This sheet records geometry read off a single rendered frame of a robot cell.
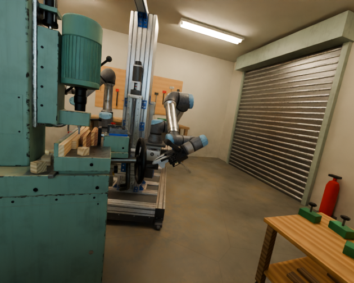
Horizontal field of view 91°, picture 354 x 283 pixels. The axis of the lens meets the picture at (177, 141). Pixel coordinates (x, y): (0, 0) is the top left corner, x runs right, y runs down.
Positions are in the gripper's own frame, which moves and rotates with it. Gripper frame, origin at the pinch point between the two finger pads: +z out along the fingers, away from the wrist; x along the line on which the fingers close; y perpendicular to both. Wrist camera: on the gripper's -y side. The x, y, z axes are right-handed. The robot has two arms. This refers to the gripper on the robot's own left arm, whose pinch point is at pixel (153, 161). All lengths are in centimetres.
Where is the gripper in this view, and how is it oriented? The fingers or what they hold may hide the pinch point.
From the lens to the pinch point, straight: 101.4
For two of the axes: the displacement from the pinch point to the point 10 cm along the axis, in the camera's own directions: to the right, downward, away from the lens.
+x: -3.5, -1.9, 9.2
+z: -8.7, 4.2, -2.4
